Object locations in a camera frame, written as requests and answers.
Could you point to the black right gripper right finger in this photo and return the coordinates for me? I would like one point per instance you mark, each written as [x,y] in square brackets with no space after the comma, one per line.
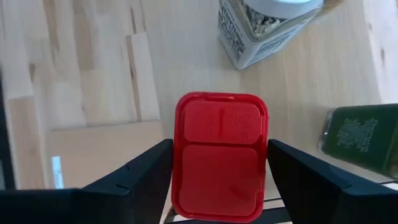
[326,205]

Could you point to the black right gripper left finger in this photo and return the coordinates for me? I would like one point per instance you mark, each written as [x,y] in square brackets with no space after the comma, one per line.
[124,205]

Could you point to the green oregano spice jar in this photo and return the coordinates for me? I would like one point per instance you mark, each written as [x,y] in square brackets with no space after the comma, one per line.
[357,137]

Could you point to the red smoked paprika tin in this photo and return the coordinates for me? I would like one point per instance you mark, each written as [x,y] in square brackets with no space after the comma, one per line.
[217,155]

